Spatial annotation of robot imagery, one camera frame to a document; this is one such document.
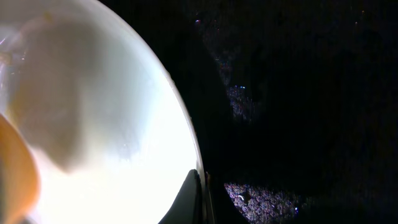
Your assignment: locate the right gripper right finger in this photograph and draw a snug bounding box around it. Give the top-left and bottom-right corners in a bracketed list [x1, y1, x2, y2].
[205, 172, 216, 224]

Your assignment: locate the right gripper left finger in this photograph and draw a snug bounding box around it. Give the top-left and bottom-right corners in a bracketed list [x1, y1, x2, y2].
[159, 169, 201, 224]

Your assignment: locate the green yellow sponge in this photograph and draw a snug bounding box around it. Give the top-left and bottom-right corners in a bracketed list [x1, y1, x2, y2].
[1, 116, 40, 224]

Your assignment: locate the black round tray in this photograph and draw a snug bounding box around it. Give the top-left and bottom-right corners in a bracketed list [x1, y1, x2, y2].
[106, 1, 397, 223]

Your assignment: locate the mint green plate right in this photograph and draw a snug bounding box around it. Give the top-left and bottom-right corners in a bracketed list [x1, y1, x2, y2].
[1, 1, 205, 223]

